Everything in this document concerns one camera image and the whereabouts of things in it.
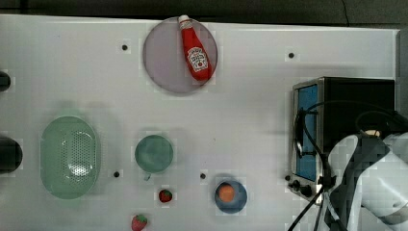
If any yellow plush peeled banana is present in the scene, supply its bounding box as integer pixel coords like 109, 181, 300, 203
365, 130, 381, 137

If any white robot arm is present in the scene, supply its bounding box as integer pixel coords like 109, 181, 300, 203
319, 133, 407, 231

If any black toaster oven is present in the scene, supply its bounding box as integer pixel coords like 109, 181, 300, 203
286, 77, 395, 200

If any red ketchup bottle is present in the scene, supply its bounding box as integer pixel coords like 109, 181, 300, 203
178, 14, 212, 81

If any green mug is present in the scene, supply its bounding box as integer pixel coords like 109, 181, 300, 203
135, 135, 174, 181

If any lilac round plate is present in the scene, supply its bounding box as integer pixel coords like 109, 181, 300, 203
142, 16, 209, 94

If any orange egg toy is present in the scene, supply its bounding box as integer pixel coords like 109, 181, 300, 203
218, 185, 235, 203

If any small red strawberry toy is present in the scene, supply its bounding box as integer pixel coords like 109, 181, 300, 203
159, 190, 173, 203

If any blue bowl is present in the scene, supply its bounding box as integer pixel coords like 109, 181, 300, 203
215, 180, 247, 214

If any large red strawberry toy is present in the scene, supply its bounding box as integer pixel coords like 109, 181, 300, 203
131, 215, 148, 231

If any green perforated colander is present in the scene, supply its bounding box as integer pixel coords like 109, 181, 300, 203
40, 116, 101, 199

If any large black pot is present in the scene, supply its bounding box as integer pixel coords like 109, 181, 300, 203
0, 137, 23, 174

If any small black cup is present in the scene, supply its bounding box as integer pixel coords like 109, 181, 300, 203
0, 71, 12, 91

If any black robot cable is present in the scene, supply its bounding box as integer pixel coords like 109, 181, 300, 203
287, 99, 408, 231

